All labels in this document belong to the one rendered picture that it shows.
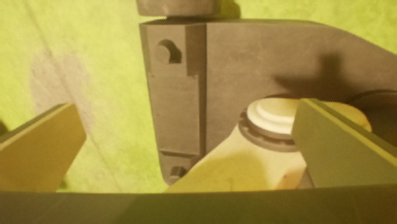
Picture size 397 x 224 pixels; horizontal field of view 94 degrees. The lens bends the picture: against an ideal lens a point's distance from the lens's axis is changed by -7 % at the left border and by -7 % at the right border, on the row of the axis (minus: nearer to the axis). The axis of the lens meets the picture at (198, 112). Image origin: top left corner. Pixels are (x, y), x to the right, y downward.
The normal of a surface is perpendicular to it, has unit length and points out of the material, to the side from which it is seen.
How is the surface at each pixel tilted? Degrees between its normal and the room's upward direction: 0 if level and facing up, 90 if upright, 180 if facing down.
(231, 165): 90
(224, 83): 0
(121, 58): 0
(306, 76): 0
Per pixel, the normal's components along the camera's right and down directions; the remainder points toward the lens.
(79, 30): -0.18, 0.49
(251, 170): -0.01, -0.87
